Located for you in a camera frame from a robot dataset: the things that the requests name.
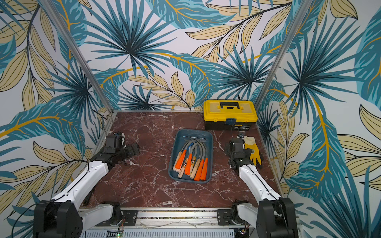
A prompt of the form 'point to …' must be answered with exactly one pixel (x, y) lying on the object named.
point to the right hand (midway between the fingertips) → (238, 147)
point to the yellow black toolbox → (229, 115)
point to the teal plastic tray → (178, 141)
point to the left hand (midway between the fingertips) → (131, 150)
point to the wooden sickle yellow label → (182, 169)
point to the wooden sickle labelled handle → (193, 160)
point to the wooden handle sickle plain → (197, 164)
